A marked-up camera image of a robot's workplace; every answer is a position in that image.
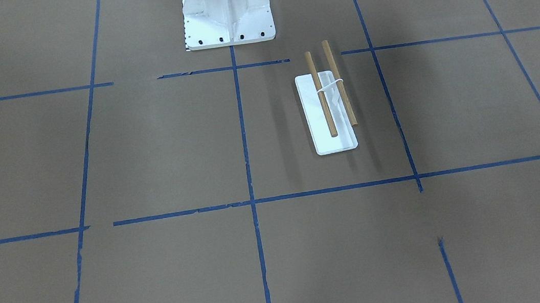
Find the white wooden towel rack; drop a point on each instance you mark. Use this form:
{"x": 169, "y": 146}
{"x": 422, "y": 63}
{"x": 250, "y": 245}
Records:
{"x": 326, "y": 106}

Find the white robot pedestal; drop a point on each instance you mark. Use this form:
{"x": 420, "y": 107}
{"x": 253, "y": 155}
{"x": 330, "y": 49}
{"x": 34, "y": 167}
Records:
{"x": 212, "y": 24}

